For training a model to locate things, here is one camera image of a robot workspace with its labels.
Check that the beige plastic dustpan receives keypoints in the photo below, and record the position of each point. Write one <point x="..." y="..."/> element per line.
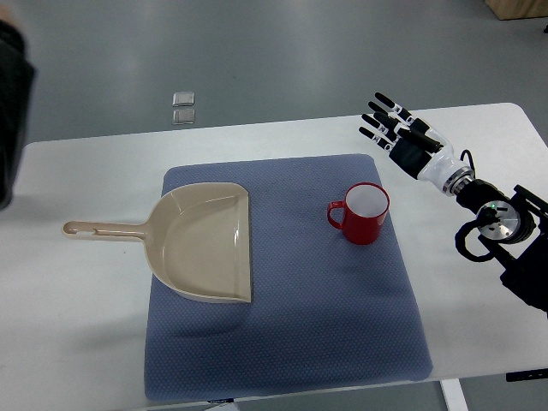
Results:
<point x="196" y="239"/>

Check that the red mug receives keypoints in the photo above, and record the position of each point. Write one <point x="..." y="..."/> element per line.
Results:
<point x="360" y="215"/>

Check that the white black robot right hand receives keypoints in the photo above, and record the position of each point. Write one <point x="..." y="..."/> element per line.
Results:
<point x="415" y="146"/>

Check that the upper metal floor plate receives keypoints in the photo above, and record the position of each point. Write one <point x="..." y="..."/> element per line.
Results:
<point x="183" y="99"/>

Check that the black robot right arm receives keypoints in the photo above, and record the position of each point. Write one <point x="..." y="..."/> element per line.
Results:
<point x="513" y="231"/>

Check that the lower metal floor plate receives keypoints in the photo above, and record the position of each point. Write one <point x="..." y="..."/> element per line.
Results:
<point x="183" y="116"/>

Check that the wooden box corner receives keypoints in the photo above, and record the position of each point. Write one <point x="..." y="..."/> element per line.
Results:
<point x="506" y="10"/>

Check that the dark clothed person at edge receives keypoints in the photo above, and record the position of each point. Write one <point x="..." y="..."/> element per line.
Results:
<point x="17" y="78"/>

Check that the black table control panel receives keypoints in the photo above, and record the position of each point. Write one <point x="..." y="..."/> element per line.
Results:
<point x="526" y="375"/>

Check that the metal floor plate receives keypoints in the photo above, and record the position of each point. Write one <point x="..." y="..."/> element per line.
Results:
<point x="183" y="99"/>
<point x="183" y="116"/>

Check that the white table leg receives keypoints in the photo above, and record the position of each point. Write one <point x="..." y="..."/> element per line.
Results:
<point x="453" y="395"/>

